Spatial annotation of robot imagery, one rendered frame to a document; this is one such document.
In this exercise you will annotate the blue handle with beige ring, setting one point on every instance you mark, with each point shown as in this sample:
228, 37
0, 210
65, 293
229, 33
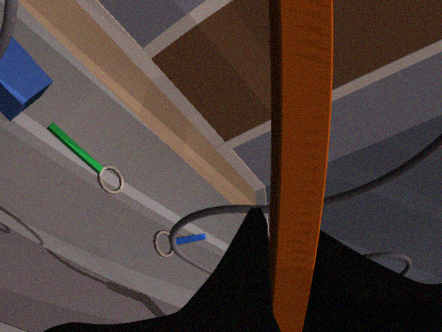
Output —
179, 241

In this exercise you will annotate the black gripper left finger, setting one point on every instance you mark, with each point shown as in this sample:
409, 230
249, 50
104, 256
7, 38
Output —
235, 298

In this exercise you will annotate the grey loop with green handle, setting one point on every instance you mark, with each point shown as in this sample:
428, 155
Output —
55, 130

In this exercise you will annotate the blue rectangular block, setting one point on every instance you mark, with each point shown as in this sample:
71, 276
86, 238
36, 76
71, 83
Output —
22, 81

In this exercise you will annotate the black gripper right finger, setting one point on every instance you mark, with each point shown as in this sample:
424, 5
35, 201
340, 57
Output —
351, 293

